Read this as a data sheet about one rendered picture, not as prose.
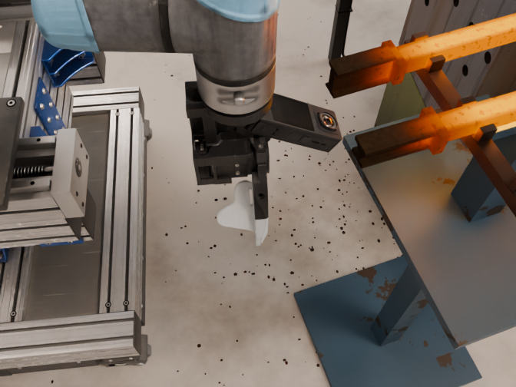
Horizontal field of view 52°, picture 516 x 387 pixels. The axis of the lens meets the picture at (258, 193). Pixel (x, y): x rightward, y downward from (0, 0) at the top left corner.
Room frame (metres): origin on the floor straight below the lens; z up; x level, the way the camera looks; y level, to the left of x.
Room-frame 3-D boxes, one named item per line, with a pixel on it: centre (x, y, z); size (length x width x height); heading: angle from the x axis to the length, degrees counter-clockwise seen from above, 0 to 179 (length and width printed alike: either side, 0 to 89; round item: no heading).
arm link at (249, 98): (0.35, 0.02, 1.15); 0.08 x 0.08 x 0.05
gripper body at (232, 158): (0.36, 0.03, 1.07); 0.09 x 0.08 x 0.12; 96
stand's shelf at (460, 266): (0.44, -0.36, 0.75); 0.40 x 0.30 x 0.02; 19
